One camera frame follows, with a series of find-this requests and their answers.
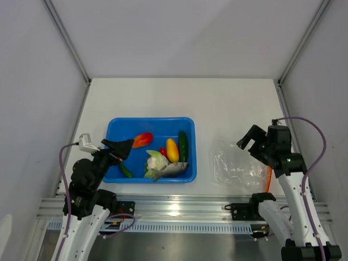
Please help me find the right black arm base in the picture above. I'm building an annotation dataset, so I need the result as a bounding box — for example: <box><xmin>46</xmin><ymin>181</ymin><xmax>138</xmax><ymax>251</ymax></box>
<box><xmin>224</xmin><ymin>203</ymin><xmax>258</xmax><ymax>221</ymax></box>

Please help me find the red chili pepper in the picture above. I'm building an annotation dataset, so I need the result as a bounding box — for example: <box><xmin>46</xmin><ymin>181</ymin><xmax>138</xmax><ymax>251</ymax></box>
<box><xmin>159</xmin><ymin>147</ymin><xmax>167</xmax><ymax>158</ymax></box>

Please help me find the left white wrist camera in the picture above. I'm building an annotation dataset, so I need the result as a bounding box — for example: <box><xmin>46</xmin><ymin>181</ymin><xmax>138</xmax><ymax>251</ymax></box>
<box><xmin>78</xmin><ymin>133</ymin><xmax>100</xmax><ymax>153</ymax></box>

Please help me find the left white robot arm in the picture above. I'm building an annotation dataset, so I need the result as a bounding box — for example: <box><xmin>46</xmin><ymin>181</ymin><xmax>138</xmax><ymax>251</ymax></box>
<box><xmin>52</xmin><ymin>134</ymin><xmax>135</xmax><ymax>260</ymax></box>

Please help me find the yellow orange mango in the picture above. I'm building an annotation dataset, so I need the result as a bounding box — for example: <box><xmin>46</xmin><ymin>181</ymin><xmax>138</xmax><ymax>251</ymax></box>
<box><xmin>166</xmin><ymin>138</ymin><xmax>179</xmax><ymax>163</ymax></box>

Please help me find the white slotted cable duct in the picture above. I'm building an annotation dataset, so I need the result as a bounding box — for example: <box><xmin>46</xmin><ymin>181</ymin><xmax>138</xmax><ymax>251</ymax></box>
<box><xmin>47</xmin><ymin>221</ymin><xmax>275</xmax><ymax>234</ymax></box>

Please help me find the dark green cucumber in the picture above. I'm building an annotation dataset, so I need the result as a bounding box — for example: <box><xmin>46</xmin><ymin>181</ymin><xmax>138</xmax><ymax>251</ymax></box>
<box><xmin>178</xmin><ymin>130</ymin><xmax>189</xmax><ymax>162</ymax></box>

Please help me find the red orange mango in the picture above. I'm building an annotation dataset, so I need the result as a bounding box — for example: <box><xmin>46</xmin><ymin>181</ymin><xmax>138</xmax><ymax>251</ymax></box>
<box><xmin>132</xmin><ymin>132</ymin><xmax>153</xmax><ymax>148</ymax></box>

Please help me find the left aluminium frame post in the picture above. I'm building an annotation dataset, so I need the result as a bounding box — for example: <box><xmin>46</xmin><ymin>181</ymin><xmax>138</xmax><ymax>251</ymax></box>
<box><xmin>42</xmin><ymin>0</ymin><xmax>91</xmax><ymax>85</ymax></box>

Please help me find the right aluminium frame post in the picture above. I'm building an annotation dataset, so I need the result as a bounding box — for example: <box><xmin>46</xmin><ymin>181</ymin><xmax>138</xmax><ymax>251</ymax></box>
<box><xmin>277</xmin><ymin>0</ymin><xmax>334</xmax><ymax>85</ymax></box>

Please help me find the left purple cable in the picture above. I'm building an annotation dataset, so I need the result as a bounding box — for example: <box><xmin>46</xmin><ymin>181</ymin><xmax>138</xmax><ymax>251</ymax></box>
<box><xmin>59</xmin><ymin>142</ymin><xmax>136</xmax><ymax>240</ymax></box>

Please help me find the grey toy fish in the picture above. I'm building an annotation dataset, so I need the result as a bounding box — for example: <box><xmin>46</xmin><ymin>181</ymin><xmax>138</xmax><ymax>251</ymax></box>
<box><xmin>151</xmin><ymin>162</ymin><xmax>189</xmax><ymax>183</ymax></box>

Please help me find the white cauliflower with leaves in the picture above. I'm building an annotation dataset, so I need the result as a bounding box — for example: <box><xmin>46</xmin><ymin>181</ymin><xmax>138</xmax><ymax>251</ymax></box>
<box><xmin>144</xmin><ymin>150</ymin><xmax>169</xmax><ymax>178</ymax></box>

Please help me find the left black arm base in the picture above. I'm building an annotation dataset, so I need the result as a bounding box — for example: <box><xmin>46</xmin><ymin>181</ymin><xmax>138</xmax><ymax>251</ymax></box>
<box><xmin>116</xmin><ymin>201</ymin><xmax>135</xmax><ymax>219</ymax></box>

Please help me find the clear zip top bag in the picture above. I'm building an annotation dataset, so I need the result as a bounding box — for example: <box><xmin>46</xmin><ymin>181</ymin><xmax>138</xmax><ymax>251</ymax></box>
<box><xmin>209</xmin><ymin>138</ymin><xmax>271</xmax><ymax>194</ymax></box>

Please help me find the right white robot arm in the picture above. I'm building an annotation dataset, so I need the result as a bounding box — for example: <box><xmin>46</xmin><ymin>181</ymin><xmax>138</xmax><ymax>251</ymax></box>
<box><xmin>237</xmin><ymin>125</ymin><xmax>342</xmax><ymax>260</ymax></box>

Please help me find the small green chili pepper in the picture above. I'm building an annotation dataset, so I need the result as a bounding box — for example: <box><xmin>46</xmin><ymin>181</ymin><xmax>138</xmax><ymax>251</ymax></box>
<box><xmin>119</xmin><ymin>162</ymin><xmax>133</xmax><ymax>178</ymax></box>

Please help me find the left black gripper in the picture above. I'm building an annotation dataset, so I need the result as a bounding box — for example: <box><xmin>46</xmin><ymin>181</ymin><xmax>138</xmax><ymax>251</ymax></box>
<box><xmin>89</xmin><ymin>138</ymin><xmax>134</xmax><ymax>190</ymax></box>

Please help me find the aluminium frame post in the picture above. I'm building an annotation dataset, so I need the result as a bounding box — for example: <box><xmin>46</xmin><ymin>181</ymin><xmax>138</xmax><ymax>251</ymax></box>
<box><xmin>42</xmin><ymin>0</ymin><xmax>91</xmax><ymax>85</ymax></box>
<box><xmin>277</xmin><ymin>0</ymin><xmax>334</xmax><ymax>85</ymax></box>

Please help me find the aluminium mounting rail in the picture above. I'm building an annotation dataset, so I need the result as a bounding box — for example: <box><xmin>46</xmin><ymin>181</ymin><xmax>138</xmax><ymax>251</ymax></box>
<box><xmin>36</xmin><ymin>194</ymin><xmax>333</xmax><ymax>225</ymax></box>

